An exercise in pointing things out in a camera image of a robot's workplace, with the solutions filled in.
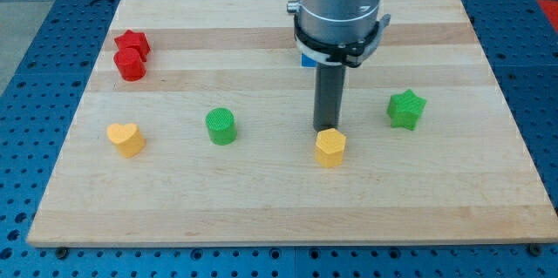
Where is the yellow hexagon block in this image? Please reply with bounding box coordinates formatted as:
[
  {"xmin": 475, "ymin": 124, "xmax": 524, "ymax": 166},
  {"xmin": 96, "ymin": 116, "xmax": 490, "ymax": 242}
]
[{"xmin": 315, "ymin": 128, "xmax": 346, "ymax": 168}]

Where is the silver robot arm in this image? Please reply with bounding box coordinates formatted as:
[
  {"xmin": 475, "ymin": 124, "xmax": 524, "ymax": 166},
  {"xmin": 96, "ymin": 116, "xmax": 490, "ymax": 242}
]
[{"xmin": 287, "ymin": 0, "xmax": 380, "ymax": 44}]

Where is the green cylinder block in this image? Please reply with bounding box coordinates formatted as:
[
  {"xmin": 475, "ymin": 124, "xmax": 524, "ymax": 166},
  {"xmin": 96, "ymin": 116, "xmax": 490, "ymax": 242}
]
[{"xmin": 205, "ymin": 107, "xmax": 237, "ymax": 146}]

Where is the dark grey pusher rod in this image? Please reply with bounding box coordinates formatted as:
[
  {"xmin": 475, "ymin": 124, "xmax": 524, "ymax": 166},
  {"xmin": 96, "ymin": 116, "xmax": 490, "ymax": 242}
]
[{"xmin": 313, "ymin": 63, "xmax": 346, "ymax": 132}]

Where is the blue block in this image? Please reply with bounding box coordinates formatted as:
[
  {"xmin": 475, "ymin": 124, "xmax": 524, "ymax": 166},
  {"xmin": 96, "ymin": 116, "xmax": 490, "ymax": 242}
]
[{"xmin": 301, "ymin": 54, "xmax": 316, "ymax": 68}]

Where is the wooden board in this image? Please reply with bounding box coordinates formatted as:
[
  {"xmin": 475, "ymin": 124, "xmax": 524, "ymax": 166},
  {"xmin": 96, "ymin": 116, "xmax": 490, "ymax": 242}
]
[{"xmin": 27, "ymin": 0, "xmax": 557, "ymax": 247}]

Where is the green star block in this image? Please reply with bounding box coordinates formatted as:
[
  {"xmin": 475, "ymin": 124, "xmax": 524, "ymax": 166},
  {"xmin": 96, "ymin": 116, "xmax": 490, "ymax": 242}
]
[{"xmin": 387, "ymin": 89, "xmax": 427, "ymax": 131}]

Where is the yellow heart block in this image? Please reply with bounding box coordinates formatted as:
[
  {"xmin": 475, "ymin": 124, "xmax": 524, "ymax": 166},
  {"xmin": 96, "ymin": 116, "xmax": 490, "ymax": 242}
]
[{"xmin": 106, "ymin": 123, "xmax": 146, "ymax": 159}]

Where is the red cylinder block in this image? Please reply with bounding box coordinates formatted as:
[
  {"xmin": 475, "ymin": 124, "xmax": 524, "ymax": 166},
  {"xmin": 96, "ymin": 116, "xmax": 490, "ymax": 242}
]
[{"xmin": 113, "ymin": 48, "xmax": 146, "ymax": 82}]

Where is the red star block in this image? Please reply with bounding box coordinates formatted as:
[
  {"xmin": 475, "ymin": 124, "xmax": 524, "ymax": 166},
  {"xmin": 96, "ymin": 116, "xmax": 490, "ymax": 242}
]
[{"xmin": 114, "ymin": 30, "xmax": 151, "ymax": 62}]

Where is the black clamp bracket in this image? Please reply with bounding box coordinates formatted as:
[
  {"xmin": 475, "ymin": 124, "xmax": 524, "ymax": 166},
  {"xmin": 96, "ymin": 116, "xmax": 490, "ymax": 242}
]
[{"xmin": 294, "ymin": 14, "xmax": 391, "ymax": 68}]

